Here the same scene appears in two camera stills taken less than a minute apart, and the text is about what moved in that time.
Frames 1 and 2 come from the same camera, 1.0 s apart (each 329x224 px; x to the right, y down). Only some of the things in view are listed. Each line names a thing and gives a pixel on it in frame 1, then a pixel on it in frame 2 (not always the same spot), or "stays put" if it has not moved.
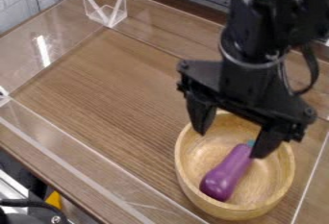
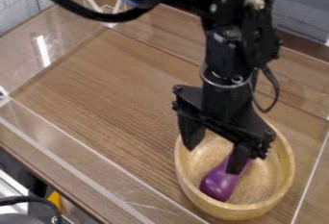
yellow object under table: [53, 199] stays put
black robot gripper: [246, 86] to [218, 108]
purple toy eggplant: [216, 184] stays put
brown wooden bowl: [262, 186] stays put
